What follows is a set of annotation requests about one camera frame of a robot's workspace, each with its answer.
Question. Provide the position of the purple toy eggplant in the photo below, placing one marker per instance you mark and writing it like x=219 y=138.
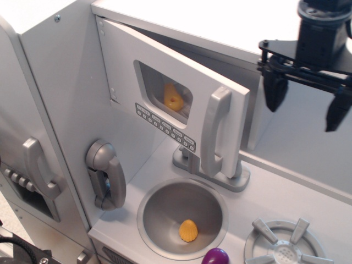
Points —
x=215 y=256

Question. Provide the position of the yellow toy inside microwave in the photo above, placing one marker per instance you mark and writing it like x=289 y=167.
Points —
x=172 y=99

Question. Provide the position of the white toy kitchen cabinet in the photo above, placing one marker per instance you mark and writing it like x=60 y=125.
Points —
x=54 y=88

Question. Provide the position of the grey toy telephone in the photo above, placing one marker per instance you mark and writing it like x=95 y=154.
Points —
x=106 y=175

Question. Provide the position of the grey fridge door handle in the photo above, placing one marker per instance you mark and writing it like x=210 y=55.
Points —
x=33 y=155

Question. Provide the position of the grey toy stove burner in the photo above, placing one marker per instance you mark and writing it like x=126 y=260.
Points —
x=282 y=241

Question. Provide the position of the grey fridge dispenser panel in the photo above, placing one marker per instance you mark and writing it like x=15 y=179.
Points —
x=27 y=192

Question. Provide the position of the yellow toy corn piece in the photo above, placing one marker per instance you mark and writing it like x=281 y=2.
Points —
x=188 y=231

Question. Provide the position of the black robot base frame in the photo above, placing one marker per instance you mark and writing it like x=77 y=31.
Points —
x=14 y=249

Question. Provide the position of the white toy microwave door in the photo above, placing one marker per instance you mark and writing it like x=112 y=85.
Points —
x=198 y=108

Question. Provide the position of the grey metal sink bowl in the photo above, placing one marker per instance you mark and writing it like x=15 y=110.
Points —
x=167 y=205

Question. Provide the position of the grey microwave door handle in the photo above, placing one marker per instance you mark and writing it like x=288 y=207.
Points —
x=217 y=108

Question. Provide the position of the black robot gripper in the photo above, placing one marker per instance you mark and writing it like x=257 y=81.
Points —
x=319 y=58

